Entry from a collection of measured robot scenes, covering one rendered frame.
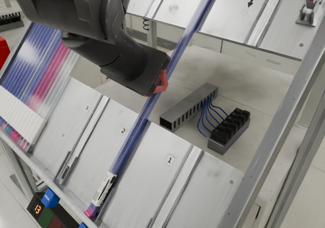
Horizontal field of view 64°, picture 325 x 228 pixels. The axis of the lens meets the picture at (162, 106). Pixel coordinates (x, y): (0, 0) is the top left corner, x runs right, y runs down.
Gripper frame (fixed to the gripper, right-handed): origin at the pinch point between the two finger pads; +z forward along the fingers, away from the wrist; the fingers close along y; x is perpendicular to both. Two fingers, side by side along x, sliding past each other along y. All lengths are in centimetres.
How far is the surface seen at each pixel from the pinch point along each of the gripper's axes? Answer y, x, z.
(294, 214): -27, 17, 110
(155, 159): -5.7, 11.6, 0.8
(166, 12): 7.5, -13.4, 0.9
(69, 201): 4.4, 25.8, -1.5
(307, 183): -26, 0, 126
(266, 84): 0, -25, 64
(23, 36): 46.8, 3.5, -0.5
